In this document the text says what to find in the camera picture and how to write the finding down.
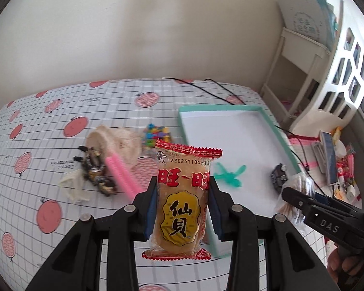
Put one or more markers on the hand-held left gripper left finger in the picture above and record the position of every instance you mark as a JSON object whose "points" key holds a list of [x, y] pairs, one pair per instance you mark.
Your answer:
{"points": [[150, 207]]}

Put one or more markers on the grey tablet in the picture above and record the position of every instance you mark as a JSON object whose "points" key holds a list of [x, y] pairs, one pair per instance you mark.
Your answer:
{"points": [[329, 157]]}

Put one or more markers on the white shelf unit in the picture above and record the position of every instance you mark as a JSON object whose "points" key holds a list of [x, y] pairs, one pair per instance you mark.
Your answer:
{"points": [[294, 51], [336, 75]]}

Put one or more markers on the green plastic dragonfly toy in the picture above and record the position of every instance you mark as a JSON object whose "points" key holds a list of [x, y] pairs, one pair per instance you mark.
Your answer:
{"points": [[229, 178]]}

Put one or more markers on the pink ribbed comb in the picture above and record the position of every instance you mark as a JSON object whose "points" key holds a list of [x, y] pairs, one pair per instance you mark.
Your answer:
{"points": [[123, 177]]}

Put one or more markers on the cream plastic hair clip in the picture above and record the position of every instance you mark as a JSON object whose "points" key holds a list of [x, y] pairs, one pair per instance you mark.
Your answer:
{"points": [[74, 185]]}

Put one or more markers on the small dark round gadget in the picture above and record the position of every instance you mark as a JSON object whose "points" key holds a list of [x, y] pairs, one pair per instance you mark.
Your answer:
{"points": [[278, 176]]}

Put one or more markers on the pomegranate print grid bed sheet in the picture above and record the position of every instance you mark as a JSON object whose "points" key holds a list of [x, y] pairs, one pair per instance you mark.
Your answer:
{"points": [[48, 145]]}

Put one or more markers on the brown patterned hair clip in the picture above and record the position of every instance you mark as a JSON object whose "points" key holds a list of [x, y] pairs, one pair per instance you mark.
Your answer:
{"points": [[95, 169]]}

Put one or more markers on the pile of colourful small things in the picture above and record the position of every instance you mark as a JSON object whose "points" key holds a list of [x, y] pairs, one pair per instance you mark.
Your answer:
{"points": [[348, 169]]}

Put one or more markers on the stack of pale books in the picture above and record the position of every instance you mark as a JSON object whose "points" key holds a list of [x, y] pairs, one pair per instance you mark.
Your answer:
{"points": [[306, 18]]}

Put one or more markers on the red yellow rice cracker packet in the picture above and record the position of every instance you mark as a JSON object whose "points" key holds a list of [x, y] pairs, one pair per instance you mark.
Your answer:
{"points": [[179, 163]]}

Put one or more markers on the clear cotton swab pack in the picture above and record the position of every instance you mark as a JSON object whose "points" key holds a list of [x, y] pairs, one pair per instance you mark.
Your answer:
{"points": [[294, 188]]}

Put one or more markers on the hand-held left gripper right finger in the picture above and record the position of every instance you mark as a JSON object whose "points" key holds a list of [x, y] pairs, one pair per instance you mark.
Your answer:
{"points": [[216, 210]]}

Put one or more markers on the teal white cardboard box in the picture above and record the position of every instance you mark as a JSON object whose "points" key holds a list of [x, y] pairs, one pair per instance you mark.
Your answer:
{"points": [[236, 139]]}

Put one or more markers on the person's right hand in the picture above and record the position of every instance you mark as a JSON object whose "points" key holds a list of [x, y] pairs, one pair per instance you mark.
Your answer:
{"points": [[347, 263]]}

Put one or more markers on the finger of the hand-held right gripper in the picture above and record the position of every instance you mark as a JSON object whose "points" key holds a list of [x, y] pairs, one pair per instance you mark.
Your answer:
{"points": [[336, 203], [295, 200]]}

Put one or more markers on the beige fuzzy scrunchie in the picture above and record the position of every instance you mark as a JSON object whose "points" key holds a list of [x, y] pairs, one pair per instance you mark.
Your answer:
{"points": [[121, 142]]}

